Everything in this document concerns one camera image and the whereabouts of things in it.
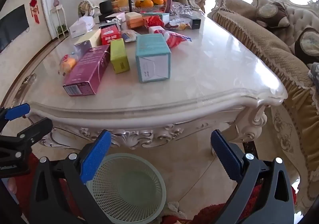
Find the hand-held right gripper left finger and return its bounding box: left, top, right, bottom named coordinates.
left=22, top=129, right=112, bottom=224

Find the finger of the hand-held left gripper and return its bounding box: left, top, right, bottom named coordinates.
left=0, top=117, right=53, bottom=155
left=0, top=103, right=31, bottom=127

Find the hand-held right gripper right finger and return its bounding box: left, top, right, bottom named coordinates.
left=211, top=129, right=298, bottom=224

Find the pale green mesh waste basket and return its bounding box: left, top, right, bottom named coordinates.
left=86, top=153, right=167, bottom=224

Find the person's left hand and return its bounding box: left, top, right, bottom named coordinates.
left=7, top=178, right=18, bottom=196

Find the red cloth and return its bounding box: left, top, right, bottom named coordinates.
left=10, top=152, right=297, bottom=224

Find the magenta cardboard box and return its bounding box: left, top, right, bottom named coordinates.
left=62, top=44, right=110, bottom=97

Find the silver purple packet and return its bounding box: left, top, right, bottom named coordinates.
left=74, top=40, right=93, bottom=57

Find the ornate white marble coffee table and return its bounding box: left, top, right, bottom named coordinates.
left=5, top=2, right=288, bottom=157

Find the yellow-green small box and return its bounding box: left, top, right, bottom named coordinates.
left=110, top=38, right=130, bottom=74

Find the pale yellow box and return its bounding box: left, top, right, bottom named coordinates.
left=82, top=29, right=102, bottom=48

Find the white tissue box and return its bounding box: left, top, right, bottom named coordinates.
left=69, top=17, right=95, bottom=38

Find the white plant stand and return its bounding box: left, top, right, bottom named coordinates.
left=50, top=6, right=69, bottom=38

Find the teal box with white end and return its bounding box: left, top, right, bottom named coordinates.
left=135, top=34, right=171, bottom=83

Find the red box with white label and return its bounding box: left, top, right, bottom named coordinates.
left=101, top=27, right=121, bottom=45

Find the grey cloth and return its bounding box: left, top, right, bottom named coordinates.
left=308, top=62, right=319, bottom=82

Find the white bread packet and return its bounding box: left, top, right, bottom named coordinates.
left=121, top=30, right=140, bottom=43

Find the grey flat box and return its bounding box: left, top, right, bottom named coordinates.
left=99, top=22, right=122, bottom=30

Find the red and white snack bag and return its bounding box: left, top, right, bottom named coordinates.
left=155, top=28, right=192, bottom=48

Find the sofa with beige fringed cover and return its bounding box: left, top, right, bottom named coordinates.
left=207, top=0, right=319, bottom=214

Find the black rectangular box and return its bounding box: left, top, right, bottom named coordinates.
left=179, top=14, right=201, bottom=30

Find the black speaker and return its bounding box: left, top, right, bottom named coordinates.
left=99, top=1, right=113, bottom=15

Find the orange cardboard box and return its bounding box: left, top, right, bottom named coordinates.
left=126, top=18, right=146, bottom=29

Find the round brown patterned cushion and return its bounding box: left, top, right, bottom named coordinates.
left=257, top=2, right=291, bottom=29
left=290, top=28, right=319, bottom=65

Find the pale pink box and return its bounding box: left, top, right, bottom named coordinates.
left=112, top=12, right=126, bottom=24

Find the crumpled red foil wrapper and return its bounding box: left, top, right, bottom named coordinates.
left=145, top=16, right=165, bottom=29

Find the glass fruit tray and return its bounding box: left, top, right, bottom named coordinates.
left=119, top=3, right=166, bottom=13

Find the set of clear glass cups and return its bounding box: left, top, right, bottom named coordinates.
left=172, top=4, right=193, bottom=15

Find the black wall television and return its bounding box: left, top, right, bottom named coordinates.
left=0, top=5, right=30, bottom=53

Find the red knot wall ornament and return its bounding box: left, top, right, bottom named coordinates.
left=29, top=0, right=40, bottom=24

